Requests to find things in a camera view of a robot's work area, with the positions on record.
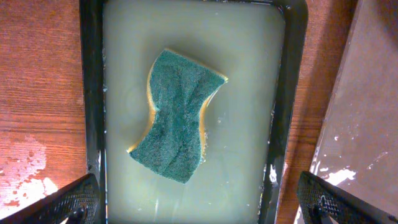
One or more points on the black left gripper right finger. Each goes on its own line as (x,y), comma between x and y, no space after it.
(322,203)

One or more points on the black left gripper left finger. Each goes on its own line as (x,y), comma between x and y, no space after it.
(76,202)

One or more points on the yellow green sponge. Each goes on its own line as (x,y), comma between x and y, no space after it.
(179,90)

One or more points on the dark brown serving tray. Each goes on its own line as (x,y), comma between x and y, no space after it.
(357,147)

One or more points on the black water tray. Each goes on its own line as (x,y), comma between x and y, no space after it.
(258,45)

